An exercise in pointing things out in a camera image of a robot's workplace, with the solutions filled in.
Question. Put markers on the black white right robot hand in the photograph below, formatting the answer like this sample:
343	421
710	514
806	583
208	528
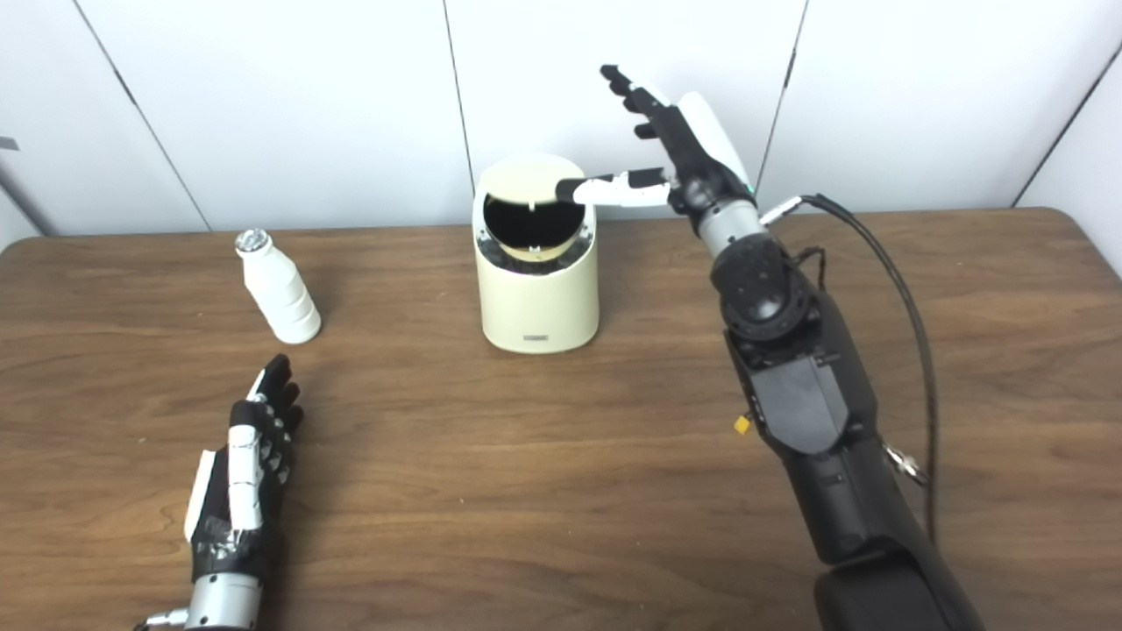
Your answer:
701	166

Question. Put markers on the cream-colored round bin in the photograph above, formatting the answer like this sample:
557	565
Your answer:
539	302

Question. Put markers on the small white plastic bottle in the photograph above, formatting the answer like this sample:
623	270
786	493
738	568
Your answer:
280	294

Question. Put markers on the cream round bin lid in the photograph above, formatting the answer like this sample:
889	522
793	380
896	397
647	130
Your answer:
521	180

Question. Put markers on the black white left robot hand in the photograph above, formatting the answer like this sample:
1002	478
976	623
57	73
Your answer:
245	491

